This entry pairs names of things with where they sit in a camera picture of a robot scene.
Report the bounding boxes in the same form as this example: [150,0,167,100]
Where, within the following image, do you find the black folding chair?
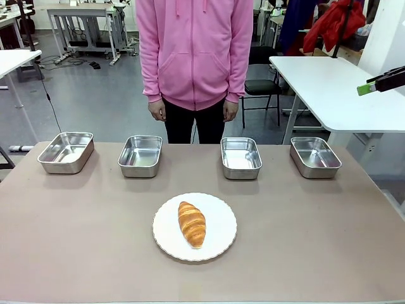
[242,46,282,129]

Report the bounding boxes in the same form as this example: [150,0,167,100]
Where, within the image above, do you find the person's left hand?
[222,100,239,123]

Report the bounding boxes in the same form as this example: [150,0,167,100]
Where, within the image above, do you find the person's right forearm pink sleeve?
[139,37,163,104]

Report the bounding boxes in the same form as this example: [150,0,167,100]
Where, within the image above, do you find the white scalloped plate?
[152,192,238,262]

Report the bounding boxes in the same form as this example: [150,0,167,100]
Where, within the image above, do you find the pink zip hoodie torso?
[135,0,254,111]

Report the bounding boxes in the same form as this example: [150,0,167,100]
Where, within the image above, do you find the golden brown croissant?
[178,201,207,250]

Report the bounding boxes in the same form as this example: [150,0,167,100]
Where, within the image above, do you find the dark blue cloth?
[278,0,321,56]

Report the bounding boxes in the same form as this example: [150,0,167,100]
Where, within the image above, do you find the large white side table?
[268,55,405,178]

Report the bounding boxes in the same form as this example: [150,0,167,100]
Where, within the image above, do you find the black trousers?
[161,96,226,145]

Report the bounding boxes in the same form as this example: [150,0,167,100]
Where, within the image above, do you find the black hanging cable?
[33,60,63,133]

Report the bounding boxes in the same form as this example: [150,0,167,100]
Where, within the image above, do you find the rectangular stainless steel container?
[289,136,342,179]
[220,137,263,181]
[37,132,95,175]
[117,135,163,179]

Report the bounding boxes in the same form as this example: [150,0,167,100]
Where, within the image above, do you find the red jacket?
[302,0,367,54]

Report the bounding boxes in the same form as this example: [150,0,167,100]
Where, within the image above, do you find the black camera stand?
[16,0,45,82]

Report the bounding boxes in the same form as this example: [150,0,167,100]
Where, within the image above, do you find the small white side table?
[0,49,42,143]

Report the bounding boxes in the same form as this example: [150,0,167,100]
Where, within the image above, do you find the black pole on table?
[332,0,354,60]

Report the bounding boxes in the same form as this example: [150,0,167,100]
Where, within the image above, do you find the person's left forearm pink sleeve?
[225,37,253,104]

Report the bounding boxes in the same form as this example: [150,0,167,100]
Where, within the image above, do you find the dark mesh basket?
[347,32,370,51]

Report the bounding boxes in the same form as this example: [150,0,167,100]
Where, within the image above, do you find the person's right hand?
[147,97,167,122]

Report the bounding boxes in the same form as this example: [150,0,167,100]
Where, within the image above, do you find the grey metal workbench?
[46,3,129,67]

